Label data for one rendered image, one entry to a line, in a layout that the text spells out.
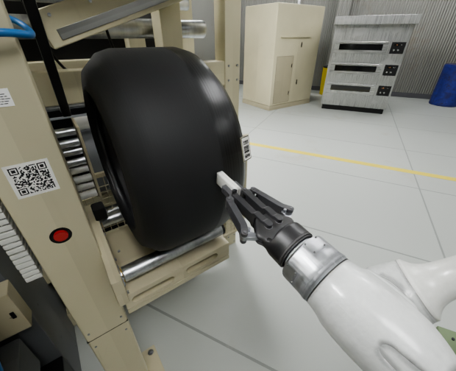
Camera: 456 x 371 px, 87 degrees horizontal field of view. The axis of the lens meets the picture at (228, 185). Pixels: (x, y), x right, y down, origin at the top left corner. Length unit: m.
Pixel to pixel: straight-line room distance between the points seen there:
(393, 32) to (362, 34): 0.52
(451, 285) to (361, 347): 0.21
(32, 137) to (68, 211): 0.19
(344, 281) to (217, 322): 1.36
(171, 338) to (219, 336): 0.27
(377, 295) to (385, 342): 0.05
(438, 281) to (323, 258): 0.20
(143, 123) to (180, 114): 0.08
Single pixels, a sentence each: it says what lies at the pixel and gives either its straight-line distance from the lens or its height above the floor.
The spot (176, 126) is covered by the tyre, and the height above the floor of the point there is 1.32.
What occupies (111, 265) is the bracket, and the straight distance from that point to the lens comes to 0.75.
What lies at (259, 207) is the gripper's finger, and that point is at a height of 1.19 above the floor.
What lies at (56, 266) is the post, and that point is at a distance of 0.78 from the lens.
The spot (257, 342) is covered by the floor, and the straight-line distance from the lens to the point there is 1.63.
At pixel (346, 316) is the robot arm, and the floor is 1.18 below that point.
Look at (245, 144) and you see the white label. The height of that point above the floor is 1.25.
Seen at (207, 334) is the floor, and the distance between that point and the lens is 1.65.
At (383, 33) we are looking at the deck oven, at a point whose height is 1.50.
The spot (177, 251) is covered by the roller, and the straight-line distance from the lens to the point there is 0.78.
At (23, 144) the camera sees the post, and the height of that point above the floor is 1.29.
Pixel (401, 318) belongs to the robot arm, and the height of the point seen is 1.20.
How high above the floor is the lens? 1.47
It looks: 32 degrees down
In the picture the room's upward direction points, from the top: straight up
